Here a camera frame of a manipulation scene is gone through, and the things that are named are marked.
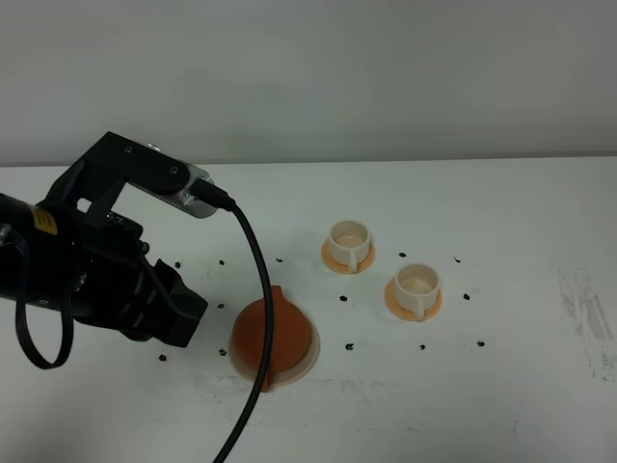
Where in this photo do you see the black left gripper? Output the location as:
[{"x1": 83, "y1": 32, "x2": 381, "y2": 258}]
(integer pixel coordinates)
[{"x1": 45, "y1": 196, "x2": 207, "y2": 347}]

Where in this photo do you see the brown teapot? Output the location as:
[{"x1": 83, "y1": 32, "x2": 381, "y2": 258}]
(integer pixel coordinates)
[{"x1": 228, "y1": 285, "x2": 317, "y2": 395}]

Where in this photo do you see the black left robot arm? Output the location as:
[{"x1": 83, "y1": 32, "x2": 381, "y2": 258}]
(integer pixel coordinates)
[{"x1": 1, "y1": 195, "x2": 208, "y2": 347}]

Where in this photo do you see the beige round teapot coaster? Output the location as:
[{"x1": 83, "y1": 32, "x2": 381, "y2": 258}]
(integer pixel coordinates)
[{"x1": 227, "y1": 308, "x2": 322, "y2": 386}]

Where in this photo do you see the far orange saucer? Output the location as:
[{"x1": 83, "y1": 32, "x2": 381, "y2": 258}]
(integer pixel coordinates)
[{"x1": 321, "y1": 239, "x2": 376, "y2": 275}]

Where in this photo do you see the orange saucer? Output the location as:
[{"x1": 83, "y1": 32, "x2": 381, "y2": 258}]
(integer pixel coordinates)
[
  {"x1": 384, "y1": 279, "x2": 443, "y2": 322},
  {"x1": 321, "y1": 239, "x2": 376, "y2": 275}
]

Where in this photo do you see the far white teacup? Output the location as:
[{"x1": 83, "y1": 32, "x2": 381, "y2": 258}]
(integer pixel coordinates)
[{"x1": 328, "y1": 220, "x2": 371, "y2": 274}]

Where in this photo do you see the white teacup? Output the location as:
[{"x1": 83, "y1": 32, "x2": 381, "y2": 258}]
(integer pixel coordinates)
[
  {"x1": 328, "y1": 220, "x2": 371, "y2": 274},
  {"x1": 393, "y1": 263, "x2": 441, "y2": 321}
]

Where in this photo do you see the near orange saucer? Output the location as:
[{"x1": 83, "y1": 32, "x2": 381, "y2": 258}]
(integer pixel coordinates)
[{"x1": 384, "y1": 279, "x2": 443, "y2": 322}]

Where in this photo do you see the near white teacup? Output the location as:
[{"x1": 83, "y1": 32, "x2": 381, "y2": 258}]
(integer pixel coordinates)
[{"x1": 393, "y1": 263, "x2": 441, "y2": 321}]

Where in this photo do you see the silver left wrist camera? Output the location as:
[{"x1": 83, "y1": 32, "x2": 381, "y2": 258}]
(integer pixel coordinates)
[{"x1": 147, "y1": 159, "x2": 217, "y2": 219}]

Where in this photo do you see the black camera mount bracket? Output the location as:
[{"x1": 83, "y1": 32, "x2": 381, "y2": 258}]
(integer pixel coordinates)
[{"x1": 41, "y1": 132, "x2": 190, "y2": 226}]

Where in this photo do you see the black left camera cable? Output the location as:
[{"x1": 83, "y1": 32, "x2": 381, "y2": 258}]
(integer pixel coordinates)
[{"x1": 190, "y1": 177, "x2": 275, "y2": 463}]

